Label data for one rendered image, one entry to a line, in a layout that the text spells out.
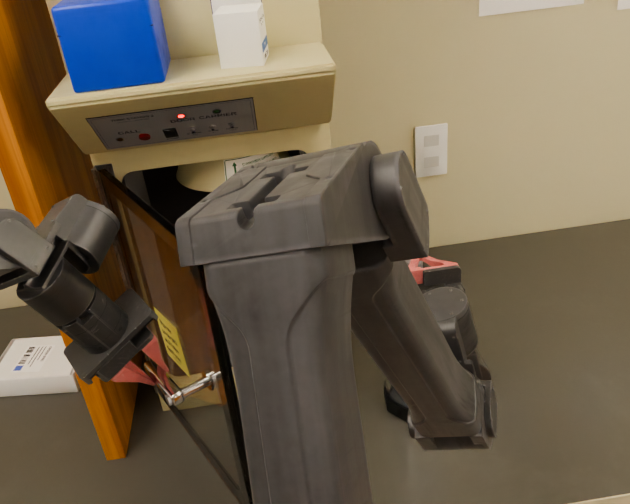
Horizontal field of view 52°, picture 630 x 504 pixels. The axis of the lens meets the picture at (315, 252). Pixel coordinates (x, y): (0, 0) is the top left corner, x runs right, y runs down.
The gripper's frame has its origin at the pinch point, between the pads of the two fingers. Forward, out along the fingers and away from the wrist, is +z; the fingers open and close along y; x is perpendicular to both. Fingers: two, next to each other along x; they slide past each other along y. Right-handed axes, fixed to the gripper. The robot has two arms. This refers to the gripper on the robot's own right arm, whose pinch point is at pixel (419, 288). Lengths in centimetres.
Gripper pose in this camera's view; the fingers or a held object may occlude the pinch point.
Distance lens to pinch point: 89.3
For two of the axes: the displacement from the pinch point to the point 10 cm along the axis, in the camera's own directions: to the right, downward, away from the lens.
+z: -1.2, -4.9, 8.7
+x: -9.9, 1.4, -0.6
